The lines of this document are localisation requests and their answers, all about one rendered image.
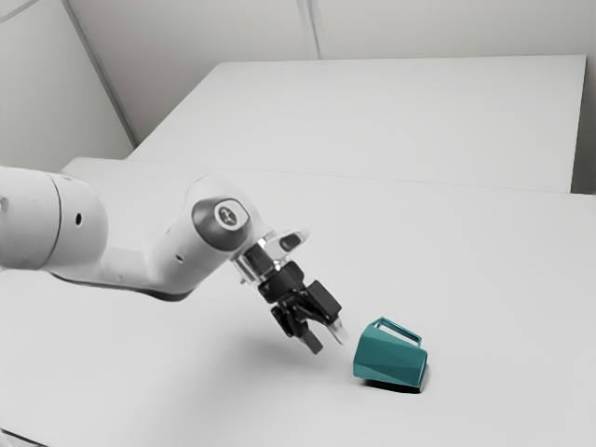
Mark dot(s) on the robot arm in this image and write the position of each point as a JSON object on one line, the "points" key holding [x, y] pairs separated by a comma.
{"points": [[139, 251]]}

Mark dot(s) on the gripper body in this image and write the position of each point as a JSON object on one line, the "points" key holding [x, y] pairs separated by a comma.
{"points": [[298, 291]]}

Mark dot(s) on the teal faceted mug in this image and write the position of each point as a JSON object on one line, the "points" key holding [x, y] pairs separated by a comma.
{"points": [[390, 358]]}

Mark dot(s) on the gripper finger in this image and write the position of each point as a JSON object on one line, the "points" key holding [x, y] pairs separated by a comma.
{"points": [[311, 339], [336, 333]]}

